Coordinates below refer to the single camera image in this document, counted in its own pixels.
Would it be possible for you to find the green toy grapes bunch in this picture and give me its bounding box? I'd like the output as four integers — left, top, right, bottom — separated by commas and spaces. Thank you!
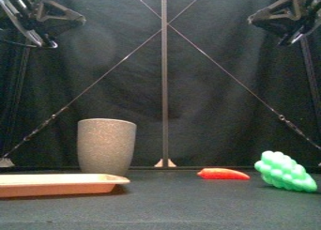
252, 150, 318, 193

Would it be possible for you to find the black cloth backdrop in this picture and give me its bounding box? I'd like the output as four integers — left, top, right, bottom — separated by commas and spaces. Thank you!
0, 0, 321, 170

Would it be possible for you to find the grey speckled cup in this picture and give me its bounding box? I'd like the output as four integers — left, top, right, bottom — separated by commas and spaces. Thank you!
76, 117, 137, 177

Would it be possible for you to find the red toy chili pepper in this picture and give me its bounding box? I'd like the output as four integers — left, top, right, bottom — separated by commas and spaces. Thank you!
195, 167, 251, 181

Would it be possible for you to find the pink rectangular tray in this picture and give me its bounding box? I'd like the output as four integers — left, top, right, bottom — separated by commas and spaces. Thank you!
0, 173, 131, 199

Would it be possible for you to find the dark side frame post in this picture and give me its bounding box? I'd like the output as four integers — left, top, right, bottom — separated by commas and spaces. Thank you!
299, 36, 321, 122

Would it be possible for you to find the diagonal brace wire with turnbuckle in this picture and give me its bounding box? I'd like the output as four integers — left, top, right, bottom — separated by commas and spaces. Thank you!
126, 0, 321, 151
0, 0, 211, 160

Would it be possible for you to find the vertical metal frame post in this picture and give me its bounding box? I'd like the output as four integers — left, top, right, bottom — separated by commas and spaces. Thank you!
159, 0, 171, 168

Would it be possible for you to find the pale corner foot bracket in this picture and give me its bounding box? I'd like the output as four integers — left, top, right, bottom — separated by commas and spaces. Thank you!
0, 157, 15, 168

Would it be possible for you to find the pale post foot bracket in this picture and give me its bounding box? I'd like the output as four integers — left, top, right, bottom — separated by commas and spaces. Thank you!
152, 158, 177, 168

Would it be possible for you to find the black horizontal frame rail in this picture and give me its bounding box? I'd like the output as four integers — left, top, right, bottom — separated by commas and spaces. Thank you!
0, 165, 321, 173

